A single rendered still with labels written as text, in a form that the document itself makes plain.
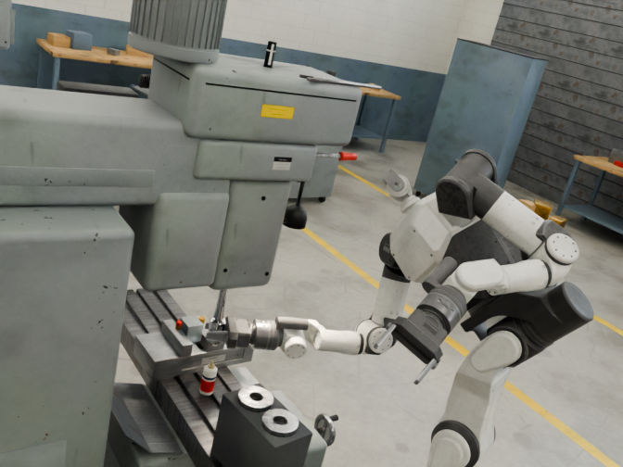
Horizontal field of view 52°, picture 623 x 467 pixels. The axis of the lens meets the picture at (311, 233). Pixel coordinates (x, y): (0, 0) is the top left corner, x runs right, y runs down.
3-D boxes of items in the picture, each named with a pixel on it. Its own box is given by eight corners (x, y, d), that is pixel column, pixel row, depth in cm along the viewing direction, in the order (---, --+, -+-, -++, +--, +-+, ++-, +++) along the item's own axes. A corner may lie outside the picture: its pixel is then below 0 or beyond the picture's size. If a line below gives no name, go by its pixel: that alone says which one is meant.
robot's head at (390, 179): (415, 191, 183) (397, 172, 185) (413, 184, 174) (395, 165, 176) (399, 206, 183) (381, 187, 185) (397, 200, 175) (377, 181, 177)
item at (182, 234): (177, 246, 181) (192, 159, 172) (215, 288, 164) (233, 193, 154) (110, 250, 170) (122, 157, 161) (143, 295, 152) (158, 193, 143)
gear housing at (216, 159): (265, 152, 184) (273, 119, 181) (311, 183, 166) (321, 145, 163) (154, 147, 165) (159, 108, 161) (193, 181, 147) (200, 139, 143)
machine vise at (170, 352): (229, 337, 222) (235, 309, 218) (251, 361, 211) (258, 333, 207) (132, 354, 200) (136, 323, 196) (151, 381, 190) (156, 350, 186)
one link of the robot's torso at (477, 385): (487, 458, 190) (556, 331, 172) (462, 485, 176) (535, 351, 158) (443, 426, 198) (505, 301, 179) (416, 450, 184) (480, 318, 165)
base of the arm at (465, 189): (496, 197, 168) (457, 178, 173) (508, 160, 159) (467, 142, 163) (468, 231, 160) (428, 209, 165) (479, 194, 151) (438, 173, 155)
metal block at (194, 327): (192, 331, 205) (195, 314, 202) (200, 341, 200) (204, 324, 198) (177, 333, 201) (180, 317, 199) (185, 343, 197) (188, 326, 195)
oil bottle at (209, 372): (209, 386, 194) (215, 356, 190) (215, 394, 191) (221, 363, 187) (197, 388, 191) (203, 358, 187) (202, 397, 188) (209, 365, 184)
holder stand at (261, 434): (247, 437, 176) (260, 377, 169) (297, 491, 162) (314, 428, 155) (209, 451, 168) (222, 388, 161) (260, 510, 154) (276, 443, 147)
